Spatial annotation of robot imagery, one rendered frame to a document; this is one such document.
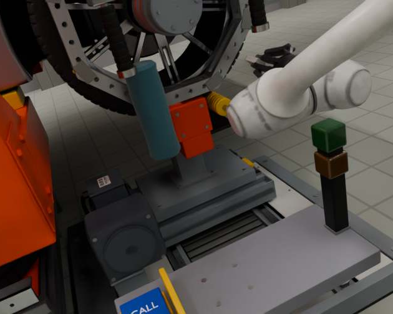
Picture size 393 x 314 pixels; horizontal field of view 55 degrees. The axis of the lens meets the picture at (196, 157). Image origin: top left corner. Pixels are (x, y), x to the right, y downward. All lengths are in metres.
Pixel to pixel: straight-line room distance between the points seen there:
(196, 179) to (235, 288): 0.78
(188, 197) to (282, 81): 0.74
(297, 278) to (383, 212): 0.89
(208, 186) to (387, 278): 0.62
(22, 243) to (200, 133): 0.62
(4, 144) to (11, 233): 0.17
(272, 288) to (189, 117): 0.65
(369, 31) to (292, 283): 0.40
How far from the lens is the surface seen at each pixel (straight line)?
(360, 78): 0.80
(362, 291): 1.14
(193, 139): 1.17
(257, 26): 0.95
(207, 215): 1.34
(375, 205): 1.54
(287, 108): 0.72
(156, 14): 0.93
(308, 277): 0.66
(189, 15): 0.96
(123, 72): 0.84
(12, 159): 0.72
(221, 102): 1.19
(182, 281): 0.70
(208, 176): 1.39
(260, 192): 1.41
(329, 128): 0.61
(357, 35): 0.62
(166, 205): 1.32
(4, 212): 0.76
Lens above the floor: 0.93
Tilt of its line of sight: 27 degrees down
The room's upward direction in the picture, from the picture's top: 16 degrees counter-clockwise
